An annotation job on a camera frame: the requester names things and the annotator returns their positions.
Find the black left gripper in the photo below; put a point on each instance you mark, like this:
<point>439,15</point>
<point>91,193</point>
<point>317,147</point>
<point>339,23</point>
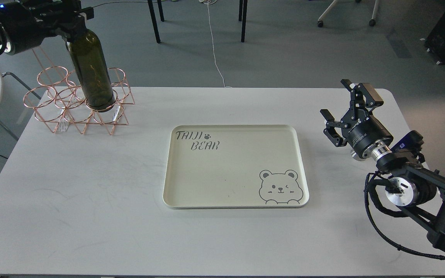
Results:
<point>26,23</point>

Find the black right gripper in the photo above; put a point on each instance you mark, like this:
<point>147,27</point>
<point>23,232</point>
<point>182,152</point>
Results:
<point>366,129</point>

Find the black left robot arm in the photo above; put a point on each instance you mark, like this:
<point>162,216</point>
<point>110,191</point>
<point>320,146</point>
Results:
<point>24,24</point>

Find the copper wire bottle rack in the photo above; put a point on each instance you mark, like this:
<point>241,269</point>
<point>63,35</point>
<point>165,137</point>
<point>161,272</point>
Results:
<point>60,103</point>

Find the cream tray with bear print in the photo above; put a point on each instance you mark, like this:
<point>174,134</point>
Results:
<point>234,166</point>

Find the white office chair base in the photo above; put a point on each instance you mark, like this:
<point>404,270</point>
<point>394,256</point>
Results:
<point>349,15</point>

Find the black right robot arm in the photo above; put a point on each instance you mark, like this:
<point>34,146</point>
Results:
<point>401,186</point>

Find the dark green wine bottle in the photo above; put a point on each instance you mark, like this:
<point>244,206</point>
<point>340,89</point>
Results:
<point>91,69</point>

